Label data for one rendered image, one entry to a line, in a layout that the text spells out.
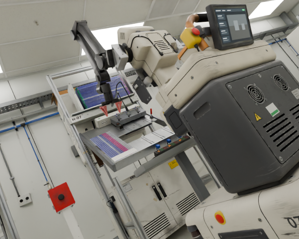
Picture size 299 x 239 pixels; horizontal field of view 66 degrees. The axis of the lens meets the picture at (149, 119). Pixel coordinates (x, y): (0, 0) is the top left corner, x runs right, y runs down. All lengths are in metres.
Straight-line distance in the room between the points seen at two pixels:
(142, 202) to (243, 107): 1.37
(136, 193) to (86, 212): 1.67
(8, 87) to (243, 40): 3.70
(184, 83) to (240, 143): 0.30
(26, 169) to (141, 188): 2.07
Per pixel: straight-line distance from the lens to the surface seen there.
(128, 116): 2.25
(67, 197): 1.73
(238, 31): 1.09
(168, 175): 2.13
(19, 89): 4.22
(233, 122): 0.82
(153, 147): 1.80
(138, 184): 2.02
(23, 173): 3.68
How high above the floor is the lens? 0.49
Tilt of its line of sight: 14 degrees up
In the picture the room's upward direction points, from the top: 30 degrees counter-clockwise
